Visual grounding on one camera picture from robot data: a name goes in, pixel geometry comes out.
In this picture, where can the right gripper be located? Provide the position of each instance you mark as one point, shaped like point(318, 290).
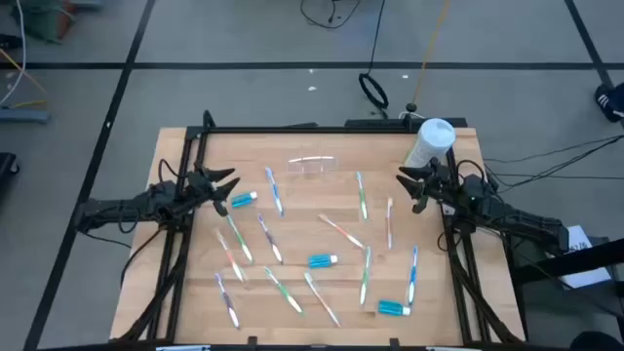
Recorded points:
point(441, 185)

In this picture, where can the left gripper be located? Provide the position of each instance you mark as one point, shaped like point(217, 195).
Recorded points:
point(197, 187)

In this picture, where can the blue toothpaste tube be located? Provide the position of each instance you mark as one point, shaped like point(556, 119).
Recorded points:
point(243, 199)
point(322, 261)
point(392, 307)

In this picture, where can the blue toothbrush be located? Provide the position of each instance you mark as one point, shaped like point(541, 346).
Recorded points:
point(413, 275)
point(274, 191)

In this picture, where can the green toothbrush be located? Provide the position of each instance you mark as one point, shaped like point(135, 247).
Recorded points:
point(283, 290)
point(362, 195)
point(239, 239)
point(365, 275)

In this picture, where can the purple toothbrush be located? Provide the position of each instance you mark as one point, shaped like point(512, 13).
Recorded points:
point(270, 238)
point(227, 300)

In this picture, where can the clear plastic container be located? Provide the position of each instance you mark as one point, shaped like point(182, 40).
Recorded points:
point(312, 168)

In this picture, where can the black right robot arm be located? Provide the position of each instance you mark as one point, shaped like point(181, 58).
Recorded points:
point(517, 219)

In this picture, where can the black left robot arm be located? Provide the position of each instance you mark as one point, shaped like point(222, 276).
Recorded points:
point(122, 207)

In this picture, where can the white wipes canister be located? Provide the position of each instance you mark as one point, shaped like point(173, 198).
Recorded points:
point(434, 141)

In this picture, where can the black power strip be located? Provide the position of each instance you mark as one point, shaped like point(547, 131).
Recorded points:
point(375, 123)

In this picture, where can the black knob stand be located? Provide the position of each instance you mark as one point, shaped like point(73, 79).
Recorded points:
point(412, 107)

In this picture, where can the white toothbrush bottom centre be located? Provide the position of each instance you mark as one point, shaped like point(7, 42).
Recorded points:
point(322, 299)

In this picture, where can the black side cart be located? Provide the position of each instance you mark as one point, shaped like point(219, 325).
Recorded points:
point(536, 292)

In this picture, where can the white booklet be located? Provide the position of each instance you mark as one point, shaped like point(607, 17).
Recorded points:
point(585, 273)

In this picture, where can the grey blue bar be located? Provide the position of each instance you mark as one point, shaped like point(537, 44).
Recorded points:
point(24, 116)

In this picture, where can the person's shoe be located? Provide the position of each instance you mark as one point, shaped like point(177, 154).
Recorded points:
point(608, 102)

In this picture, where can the black object at floor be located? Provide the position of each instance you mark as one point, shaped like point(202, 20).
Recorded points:
point(6, 168)

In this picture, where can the dark rounded object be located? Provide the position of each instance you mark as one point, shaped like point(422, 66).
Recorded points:
point(595, 342)

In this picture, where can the green bag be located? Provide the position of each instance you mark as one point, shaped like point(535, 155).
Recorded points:
point(41, 19)

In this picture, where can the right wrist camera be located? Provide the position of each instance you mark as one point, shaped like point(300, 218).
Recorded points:
point(420, 205)

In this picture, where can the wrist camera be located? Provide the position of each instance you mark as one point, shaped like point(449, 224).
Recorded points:
point(221, 208)
point(420, 205)

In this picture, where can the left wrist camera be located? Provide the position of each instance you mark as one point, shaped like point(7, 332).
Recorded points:
point(221, 208)

